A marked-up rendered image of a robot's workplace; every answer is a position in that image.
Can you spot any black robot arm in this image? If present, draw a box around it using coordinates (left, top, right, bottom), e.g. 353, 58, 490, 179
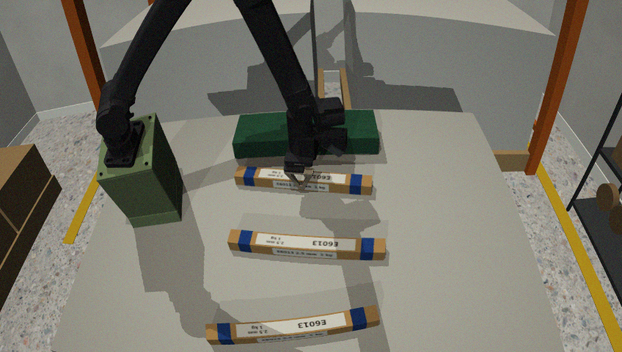
96, 0, 348, 168

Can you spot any tan cardboard pack with blue bands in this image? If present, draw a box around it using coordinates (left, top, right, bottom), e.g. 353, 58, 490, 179
234, 166, 373, 196
205, 304, 380, 345
227, 229, 386, 260

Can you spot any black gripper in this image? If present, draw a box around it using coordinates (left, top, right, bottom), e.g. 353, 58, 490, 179
284, 130, 320, 190

